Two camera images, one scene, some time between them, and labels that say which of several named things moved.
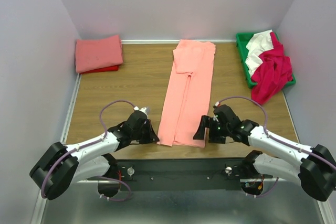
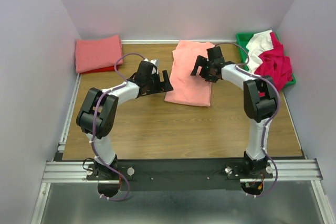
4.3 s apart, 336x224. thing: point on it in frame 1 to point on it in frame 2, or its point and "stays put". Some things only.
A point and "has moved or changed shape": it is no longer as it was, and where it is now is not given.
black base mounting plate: (217, 174) stays put
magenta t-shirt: (275, 71) stays put
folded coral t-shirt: (97, 54) stays put
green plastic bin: (242, 40) stays put
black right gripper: (205, 122) to (201, 61)
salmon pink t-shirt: (188, 96) has moved or changed shape
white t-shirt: (260, 42) stays put
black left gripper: (151, 136) to (165, 86)
